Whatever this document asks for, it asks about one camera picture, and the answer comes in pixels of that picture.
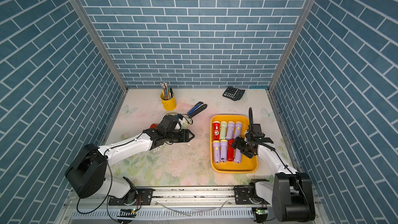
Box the green flashlight horizontal top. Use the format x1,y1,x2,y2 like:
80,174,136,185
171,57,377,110
181,122,189,129

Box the yellow pen holder cup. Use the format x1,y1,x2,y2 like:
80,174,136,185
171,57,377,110
160,94,177,111

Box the black desk calculator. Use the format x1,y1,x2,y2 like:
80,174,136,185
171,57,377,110
222,87,245,101

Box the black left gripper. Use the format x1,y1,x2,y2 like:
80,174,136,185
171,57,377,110
164,129,196,143

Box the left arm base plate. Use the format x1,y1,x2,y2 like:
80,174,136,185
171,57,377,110
108,188,154,207

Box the green flashlight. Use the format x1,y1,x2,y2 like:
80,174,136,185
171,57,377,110
220,121,228,140

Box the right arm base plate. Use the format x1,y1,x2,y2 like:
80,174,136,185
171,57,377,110
233,184,271,205

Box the blue black stapler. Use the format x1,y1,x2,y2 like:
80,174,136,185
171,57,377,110
187,102,207,118

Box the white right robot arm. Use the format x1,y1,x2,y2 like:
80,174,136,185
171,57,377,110
232,123,316,222

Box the aluminium front rail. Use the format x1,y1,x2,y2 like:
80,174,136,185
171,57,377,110
55,185,330,224

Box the red flashlight with white logo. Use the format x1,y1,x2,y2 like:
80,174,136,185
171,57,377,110
212,121,220,141

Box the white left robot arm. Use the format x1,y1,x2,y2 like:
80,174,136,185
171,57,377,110
65,115,195,205

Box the pens in cup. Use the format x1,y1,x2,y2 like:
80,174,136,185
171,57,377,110
161,82,173,101

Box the yellow plastic storage tray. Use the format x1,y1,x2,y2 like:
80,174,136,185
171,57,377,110
210,115,259,174

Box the purple flashlight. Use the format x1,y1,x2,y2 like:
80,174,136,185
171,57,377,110
233,121,243,139
220,140,228,162
226,121,235,141
212,140,221,163
234,149,242,164

